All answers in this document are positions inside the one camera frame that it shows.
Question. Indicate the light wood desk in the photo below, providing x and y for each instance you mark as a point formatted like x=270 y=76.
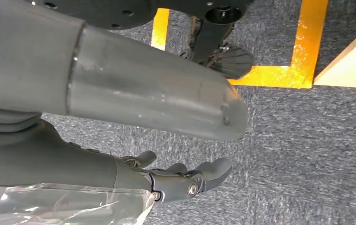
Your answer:
x=351 y=68

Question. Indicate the yellow floor tape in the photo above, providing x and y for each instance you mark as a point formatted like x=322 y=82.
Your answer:
x=308 y=46

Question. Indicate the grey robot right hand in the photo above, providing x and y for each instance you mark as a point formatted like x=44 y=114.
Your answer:
x=57 y=164

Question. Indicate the clear plastic film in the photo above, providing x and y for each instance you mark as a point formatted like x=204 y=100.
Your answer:
x=72 y=205

